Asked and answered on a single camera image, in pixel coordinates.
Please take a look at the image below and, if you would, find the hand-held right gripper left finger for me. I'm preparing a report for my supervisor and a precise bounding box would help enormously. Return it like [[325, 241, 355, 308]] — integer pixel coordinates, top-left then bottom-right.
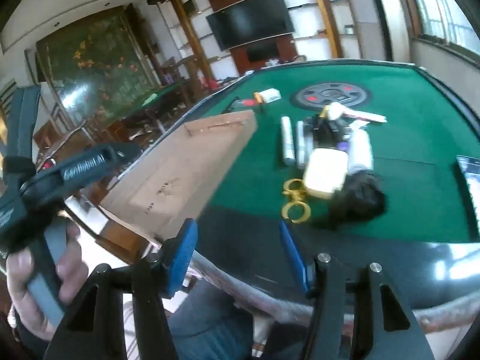
[[45, 219, 198, 360]]

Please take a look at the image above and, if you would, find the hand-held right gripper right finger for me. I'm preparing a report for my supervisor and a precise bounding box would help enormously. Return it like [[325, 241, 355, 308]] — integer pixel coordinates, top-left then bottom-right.
[[279, 220, 436, 360]]

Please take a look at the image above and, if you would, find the gold key clasp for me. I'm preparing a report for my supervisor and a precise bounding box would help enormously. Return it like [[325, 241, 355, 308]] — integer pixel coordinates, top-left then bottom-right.
[[282, 179, 312, 223]]

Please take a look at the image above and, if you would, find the black fluffy brush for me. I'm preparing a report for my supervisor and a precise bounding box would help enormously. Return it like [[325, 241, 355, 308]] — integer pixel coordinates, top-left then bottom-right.
[[330, 170, 387, 229]]

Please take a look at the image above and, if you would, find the white rounded case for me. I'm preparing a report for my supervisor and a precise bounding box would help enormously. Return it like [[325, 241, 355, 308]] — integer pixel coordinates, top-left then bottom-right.
[[303, 148, 349, 197]]

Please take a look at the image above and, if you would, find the cardboard box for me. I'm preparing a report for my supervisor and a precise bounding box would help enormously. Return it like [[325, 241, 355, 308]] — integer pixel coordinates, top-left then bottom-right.
[[98, 109, 259, 246]]

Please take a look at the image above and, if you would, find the white slim tube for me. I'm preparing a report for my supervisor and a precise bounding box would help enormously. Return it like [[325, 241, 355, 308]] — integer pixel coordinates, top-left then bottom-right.
[[281, 116, 297, 166], [296, 120, 314, 169]]

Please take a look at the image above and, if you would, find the white plastic bottle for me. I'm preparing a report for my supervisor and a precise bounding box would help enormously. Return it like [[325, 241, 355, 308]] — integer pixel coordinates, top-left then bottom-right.
[[347, 129, 374, 173]]

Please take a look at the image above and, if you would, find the white and pink tube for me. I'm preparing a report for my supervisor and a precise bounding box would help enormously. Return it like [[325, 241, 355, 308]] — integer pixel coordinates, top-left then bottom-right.
[[343, 107, 387, 124]]

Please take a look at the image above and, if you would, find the person's left hand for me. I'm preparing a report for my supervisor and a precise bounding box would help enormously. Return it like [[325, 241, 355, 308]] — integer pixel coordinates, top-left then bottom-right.
[[7, 225, 81, 342]]

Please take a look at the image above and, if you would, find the person's blue jeans leg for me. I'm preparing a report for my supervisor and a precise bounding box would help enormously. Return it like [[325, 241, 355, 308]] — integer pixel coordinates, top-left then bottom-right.
[[169, 279, 263, 360]]

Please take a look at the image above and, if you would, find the large green floral painting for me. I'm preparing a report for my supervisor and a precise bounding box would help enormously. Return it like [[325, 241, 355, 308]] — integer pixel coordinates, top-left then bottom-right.
[[35, 5, 160, 121]]

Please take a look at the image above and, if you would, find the green background table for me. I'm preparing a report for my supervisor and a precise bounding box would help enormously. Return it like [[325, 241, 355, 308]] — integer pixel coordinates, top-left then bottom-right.
[[144, 82, 188, 111]]

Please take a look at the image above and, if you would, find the black marker with red cap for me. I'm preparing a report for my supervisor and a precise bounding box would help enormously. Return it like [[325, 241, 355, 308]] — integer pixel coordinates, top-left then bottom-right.
[[222, 97, 242, 115]]

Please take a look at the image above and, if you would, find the round grey table centre panel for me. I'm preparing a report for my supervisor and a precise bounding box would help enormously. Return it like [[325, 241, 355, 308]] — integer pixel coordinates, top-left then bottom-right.
[[289, 82, 374, 111]]

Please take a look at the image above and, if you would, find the window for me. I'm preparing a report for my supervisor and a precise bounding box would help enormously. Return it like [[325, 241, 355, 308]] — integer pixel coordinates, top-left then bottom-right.
[[403, 0, 480, 51]]

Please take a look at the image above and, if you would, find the slatted wall vent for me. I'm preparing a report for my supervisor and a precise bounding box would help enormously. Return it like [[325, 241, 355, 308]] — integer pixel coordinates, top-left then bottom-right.
[[0, 82, 18, 110]]

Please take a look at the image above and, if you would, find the wooden wall shelf unit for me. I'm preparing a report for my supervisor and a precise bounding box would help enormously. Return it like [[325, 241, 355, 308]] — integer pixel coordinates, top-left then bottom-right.
[[161, 0, 361, 79]]

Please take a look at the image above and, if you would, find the small dark wall screen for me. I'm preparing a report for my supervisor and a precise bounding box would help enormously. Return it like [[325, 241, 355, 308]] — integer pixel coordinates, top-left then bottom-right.
[[247, 42, 281, 63]]

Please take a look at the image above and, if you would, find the black wall television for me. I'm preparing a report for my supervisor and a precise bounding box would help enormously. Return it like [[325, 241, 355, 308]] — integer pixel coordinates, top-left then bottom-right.
[[205, 0, 297, 51]]

